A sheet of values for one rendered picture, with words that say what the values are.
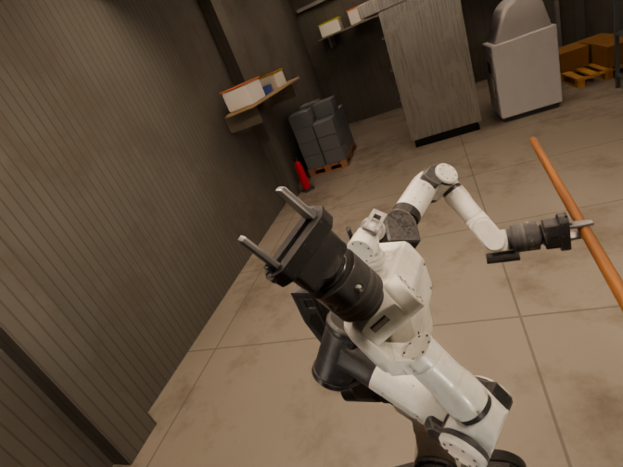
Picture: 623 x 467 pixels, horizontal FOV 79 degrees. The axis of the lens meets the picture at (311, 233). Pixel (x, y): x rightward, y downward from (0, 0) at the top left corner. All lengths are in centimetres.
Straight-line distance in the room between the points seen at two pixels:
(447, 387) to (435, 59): 561
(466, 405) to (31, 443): 261
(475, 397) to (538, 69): 583
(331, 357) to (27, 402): 233
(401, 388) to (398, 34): 555
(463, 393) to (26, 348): 240
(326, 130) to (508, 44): 276
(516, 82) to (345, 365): 573
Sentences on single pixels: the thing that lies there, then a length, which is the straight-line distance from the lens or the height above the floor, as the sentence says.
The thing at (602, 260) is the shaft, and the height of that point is 120.
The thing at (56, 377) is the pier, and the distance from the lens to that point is 279.
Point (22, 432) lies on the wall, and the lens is 292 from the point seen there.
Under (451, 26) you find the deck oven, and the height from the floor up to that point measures 150.
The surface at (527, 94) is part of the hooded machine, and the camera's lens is 633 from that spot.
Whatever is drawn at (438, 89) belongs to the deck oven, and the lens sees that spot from 612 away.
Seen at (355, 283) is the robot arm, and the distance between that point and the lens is 52.
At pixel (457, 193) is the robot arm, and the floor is 135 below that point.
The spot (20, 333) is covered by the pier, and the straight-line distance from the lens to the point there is 269.
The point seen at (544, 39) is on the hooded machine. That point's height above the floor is 94.
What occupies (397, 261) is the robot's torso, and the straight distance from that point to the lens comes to 94.
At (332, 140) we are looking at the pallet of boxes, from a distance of 645.
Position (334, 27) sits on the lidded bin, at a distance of 903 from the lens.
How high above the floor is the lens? 191
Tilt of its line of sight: 24 degrees down
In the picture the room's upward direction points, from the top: 23 degrees counter-clockwise
